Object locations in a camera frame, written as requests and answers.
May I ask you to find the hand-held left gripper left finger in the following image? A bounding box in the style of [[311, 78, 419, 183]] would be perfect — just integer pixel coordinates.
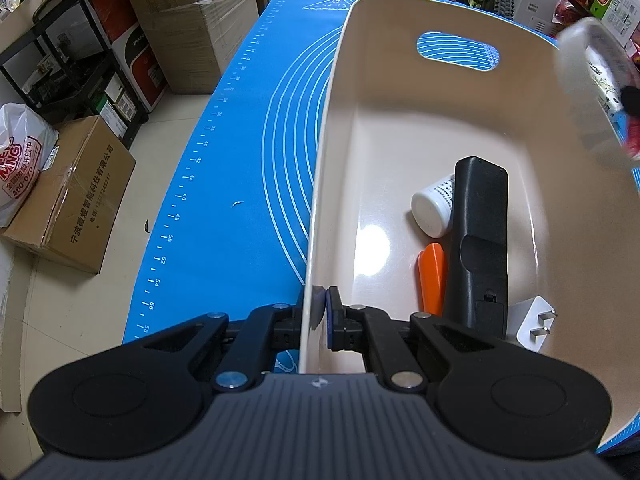
[[122, 285, 327, 394]]

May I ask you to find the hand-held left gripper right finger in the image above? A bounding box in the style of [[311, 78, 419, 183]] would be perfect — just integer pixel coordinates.
[[326, 286, 506, 394]]

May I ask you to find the clear tape roll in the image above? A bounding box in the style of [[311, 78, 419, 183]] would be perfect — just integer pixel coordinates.
[[554, 16, 640, 162]]

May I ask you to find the orange and purple plastic tool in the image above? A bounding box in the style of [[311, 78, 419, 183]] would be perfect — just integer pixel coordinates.
[[417, 242, 447, 317]]

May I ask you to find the white pill bottle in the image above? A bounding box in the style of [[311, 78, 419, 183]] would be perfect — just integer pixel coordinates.
[[411, 172, 457, 240]]

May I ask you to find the beige plastic basket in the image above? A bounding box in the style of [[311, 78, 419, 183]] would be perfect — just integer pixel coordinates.
[[298, 0, 640, 451]]

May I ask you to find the black remote control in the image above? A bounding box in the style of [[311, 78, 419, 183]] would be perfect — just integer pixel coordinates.
[[442, 156, 510, 344]]

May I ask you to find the white charger plug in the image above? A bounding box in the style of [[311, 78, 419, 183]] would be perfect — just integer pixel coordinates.
[[505, 295, 559, 351]]

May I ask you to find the green and white box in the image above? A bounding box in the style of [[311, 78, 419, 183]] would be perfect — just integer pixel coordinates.
[[590, 0, 640, 57]]

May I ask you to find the white chest freezer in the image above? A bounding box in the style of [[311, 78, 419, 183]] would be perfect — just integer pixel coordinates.
[[515, 0, 559, 37]]

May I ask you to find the blue silicone baking mat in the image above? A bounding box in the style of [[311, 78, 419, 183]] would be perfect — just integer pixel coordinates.
[[122, 0, 640, 457]]

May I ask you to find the brown cardboard box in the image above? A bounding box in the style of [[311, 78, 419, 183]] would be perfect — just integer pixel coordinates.
[[0, 115, 137, 276]]

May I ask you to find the red and white appliance box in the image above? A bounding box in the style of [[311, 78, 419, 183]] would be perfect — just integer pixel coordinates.
[[90, 0, 169, 114]]

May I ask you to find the large wrapped cardboard box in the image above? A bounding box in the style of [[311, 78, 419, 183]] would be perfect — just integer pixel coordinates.
[[116, 0, 259, 95]]

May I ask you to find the white plastic bag red print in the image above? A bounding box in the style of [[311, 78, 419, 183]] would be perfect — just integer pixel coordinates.
[[0, 102, 59, 229]]

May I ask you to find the black metal rack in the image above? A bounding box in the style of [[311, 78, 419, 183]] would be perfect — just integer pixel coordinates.
[[0, 0, 149, 147]]

